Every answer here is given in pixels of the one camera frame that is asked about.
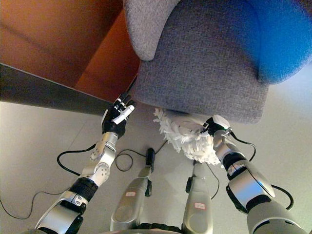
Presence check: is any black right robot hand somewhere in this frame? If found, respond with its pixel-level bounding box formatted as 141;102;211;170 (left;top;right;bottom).
201;115;232;145

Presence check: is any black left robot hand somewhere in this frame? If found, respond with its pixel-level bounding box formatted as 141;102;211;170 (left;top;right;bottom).
101;93;137;140

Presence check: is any white feathery pillow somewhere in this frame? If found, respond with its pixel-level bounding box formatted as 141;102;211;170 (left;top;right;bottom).
153;108;222;169

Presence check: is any grey fabric tub armchair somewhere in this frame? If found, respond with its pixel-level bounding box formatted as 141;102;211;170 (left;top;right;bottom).
123;0;312;125

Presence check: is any dark rounded booth partition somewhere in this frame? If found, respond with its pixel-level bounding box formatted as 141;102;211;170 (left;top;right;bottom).
0;62;117;118

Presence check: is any silver left robot leg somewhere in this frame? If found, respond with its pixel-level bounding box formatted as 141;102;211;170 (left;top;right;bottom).
109;147;157;233

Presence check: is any silver robot leg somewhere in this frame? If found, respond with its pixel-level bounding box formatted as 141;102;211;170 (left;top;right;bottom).
109;147;157;233
181;160;215;234

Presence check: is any silver right robot leg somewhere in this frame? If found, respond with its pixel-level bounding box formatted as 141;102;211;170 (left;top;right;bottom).
181;160;215;234

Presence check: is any thin black floor cable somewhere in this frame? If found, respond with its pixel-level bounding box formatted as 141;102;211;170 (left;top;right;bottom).
114;139;169;172
0;187;72;220
206;162;220;200

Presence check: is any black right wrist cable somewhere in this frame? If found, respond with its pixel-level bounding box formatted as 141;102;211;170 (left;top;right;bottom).
233;136;293;211

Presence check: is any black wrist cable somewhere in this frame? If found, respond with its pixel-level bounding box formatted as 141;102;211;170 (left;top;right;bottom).
57;143;98;176
233;136;293;211

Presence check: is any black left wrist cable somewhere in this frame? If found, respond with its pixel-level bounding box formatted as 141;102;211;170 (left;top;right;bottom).
57;143;98;176

